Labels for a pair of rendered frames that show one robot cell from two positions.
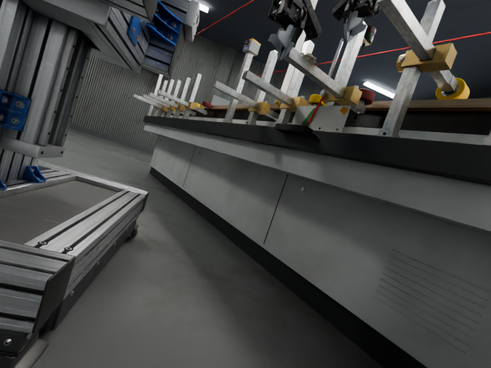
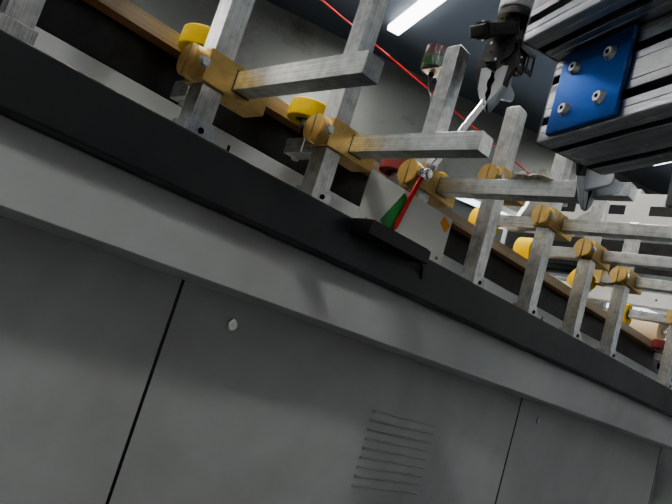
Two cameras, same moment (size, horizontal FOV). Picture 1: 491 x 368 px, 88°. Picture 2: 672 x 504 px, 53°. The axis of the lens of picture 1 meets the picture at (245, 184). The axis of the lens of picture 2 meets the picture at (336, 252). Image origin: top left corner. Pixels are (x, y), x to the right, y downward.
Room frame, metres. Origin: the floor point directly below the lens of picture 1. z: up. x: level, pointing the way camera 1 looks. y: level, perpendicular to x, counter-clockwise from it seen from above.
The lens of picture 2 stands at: (1.28, 1.03, 0.46)
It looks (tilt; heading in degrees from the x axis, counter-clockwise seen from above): 9 degrees up; 263
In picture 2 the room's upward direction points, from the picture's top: 17 degrees clockwise
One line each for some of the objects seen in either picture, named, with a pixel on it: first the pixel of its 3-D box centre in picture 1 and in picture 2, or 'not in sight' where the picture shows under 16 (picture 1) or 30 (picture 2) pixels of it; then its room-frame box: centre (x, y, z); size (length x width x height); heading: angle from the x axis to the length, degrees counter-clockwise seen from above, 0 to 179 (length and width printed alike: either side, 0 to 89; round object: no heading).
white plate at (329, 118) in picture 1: (316, 118); (408, 220); (1.01, -0.18, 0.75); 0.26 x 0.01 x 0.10; 36
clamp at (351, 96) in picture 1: (340, 96); (426, 184); (0.98, -0.23, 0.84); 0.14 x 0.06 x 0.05; 36
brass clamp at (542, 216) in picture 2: not in sight; (552, 223); (0.58, -0.53, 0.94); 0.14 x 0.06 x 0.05; 36
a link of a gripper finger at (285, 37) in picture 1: (284, 40); (604, 188); (0.75, 0.03, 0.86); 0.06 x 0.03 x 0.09; 126
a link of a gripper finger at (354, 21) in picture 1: (353, 24); (504, 93); (0.90, -0.17, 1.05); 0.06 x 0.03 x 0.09; 35
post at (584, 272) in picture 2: not in sight; (582, 281); (0.39, -0.66, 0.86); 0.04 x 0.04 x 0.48; 36
